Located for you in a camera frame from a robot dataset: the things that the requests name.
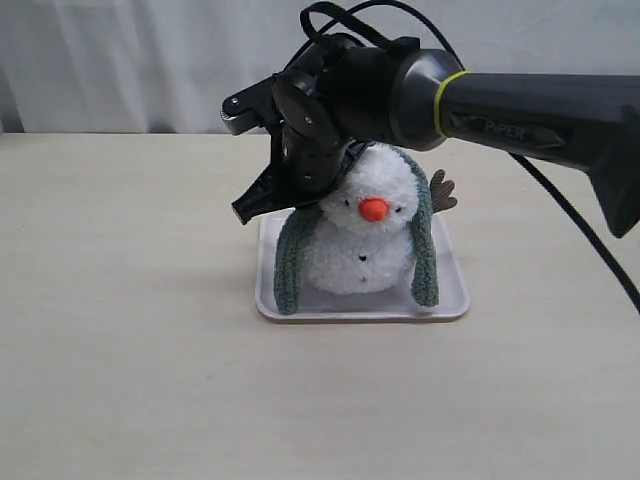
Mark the green knitted scarf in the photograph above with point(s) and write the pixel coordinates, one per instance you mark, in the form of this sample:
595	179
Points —
295	236

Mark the white backdrop curtain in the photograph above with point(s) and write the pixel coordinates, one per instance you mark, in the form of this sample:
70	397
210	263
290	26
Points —
165	66

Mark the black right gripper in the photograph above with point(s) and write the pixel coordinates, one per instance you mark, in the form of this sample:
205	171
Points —
309	163

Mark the white plush snowman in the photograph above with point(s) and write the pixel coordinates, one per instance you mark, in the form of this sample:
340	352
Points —
373	229

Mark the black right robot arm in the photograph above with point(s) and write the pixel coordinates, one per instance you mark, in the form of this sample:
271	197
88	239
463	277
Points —
336	95

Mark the white rectangular plastic tray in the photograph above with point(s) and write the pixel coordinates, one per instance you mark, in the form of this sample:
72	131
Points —
394	305

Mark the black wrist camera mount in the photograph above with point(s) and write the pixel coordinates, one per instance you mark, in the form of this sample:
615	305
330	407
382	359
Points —
252	107

